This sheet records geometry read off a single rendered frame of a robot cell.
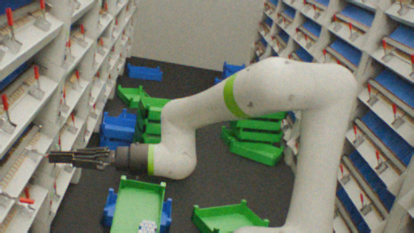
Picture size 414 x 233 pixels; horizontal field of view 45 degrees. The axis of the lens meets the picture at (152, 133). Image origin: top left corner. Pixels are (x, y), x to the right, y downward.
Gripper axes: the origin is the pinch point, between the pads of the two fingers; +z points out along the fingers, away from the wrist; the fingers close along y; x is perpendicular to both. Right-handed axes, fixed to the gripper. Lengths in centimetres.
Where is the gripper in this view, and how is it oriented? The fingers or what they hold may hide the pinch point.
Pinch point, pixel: (61, 157)
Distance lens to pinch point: 150.6
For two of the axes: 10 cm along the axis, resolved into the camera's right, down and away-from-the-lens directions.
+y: 0.5, -3.7, 9.3
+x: 0.1, -9.3, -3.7
